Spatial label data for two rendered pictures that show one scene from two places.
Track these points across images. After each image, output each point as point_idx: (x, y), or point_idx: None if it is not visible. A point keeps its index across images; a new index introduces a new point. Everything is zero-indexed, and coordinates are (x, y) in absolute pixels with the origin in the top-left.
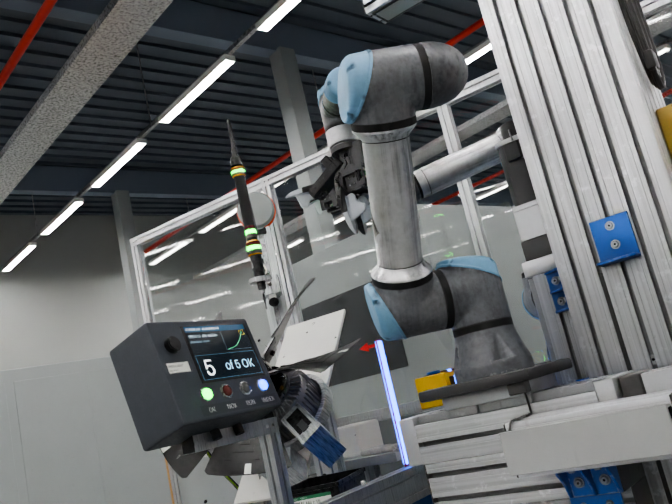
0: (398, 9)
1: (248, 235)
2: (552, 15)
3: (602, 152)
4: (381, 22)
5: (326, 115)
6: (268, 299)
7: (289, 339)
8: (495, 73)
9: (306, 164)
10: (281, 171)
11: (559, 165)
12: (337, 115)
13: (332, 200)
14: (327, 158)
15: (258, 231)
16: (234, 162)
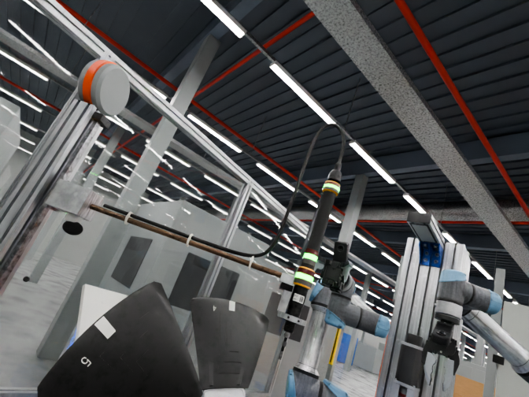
0: (419, 229)
1: (315, 264)
2: (459, 320)
3: (449, 392)
4: (410, 221)
5: (464, 297)
6: (46, 206)
7: (94, 313)
8: (273, 200)
9: (160, 104)
10: (135, 76)
11: (446, 390)
12: (467, 304)
13: (343, 285)
14: (349, 246)
15: (105, 120)
16: (340, 181)
